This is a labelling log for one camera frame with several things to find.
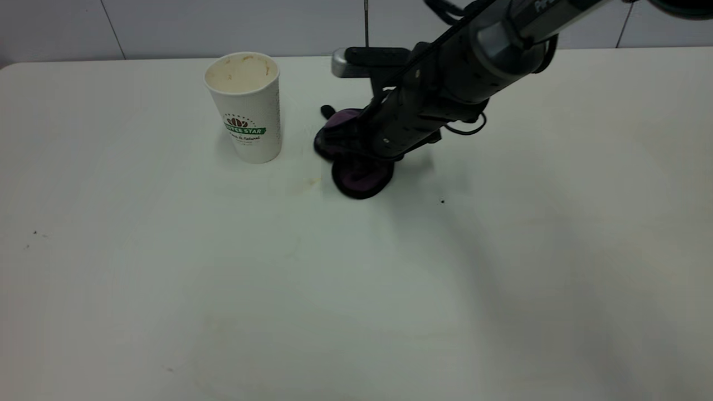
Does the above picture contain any purple cloth with black trim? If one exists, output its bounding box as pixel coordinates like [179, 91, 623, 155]
[314, 105, 395, 200]

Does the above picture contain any white paper coffee cup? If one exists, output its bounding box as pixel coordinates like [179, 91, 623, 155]
[203, 52, 282, 164]

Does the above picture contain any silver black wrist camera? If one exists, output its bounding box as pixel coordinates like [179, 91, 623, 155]
[331, 47, 413, 101]

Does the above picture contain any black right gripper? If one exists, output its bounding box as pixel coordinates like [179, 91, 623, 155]
[315, 84, 446, 171]

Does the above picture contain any brown coffee spill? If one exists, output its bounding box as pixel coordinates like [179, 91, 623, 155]
[287, 177, 322, 195]

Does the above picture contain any black cable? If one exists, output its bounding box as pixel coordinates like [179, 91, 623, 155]
[445, 110, 489, 136]
[423, 0, 482, 26]

